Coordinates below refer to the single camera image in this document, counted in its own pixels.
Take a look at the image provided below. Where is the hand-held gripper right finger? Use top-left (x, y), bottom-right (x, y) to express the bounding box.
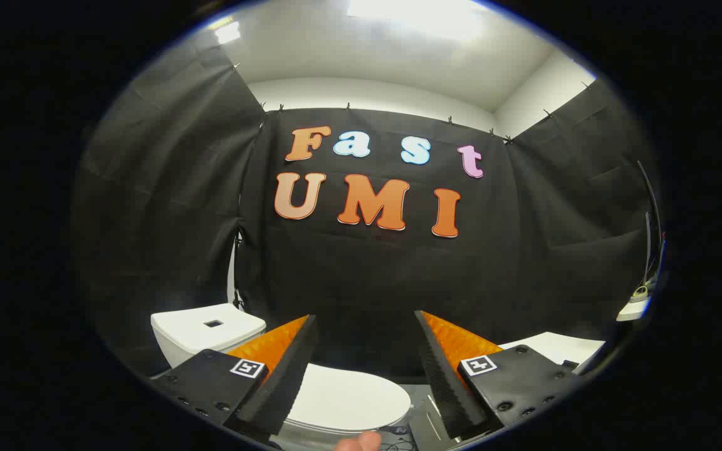
top-left (414, 310), bottom-right (582, 440)

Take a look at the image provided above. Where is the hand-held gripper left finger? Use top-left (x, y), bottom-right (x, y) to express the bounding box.
top-left (150, 314), bottom-right (319, 439)

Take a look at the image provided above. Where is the white toilet lid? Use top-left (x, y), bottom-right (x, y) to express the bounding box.
top-left (285, 363), bottom-right (412, 434)

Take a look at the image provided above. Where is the white toilet tank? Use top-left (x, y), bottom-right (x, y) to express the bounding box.
top-left (151, 303), bottom-right (268, 369)

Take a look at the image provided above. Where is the white drawer cabinet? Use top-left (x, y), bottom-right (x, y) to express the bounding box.
top-left (499, 332), bottom-right (606, 376)

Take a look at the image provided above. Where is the black backdrop cloth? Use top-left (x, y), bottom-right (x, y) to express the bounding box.
top-left (73, 38), bottom-right (662, 384)

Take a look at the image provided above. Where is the white ledge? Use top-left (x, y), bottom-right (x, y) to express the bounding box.
top-left (616, 297), bottom-right (651, 322)

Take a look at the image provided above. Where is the small ceiling light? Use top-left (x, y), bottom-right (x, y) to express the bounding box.
top-left (213, 21), bottom-right (243, 46)

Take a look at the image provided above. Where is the large ceiling light panel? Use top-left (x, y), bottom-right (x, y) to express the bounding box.
top-left (347, 0), bottom-right (484, 39)

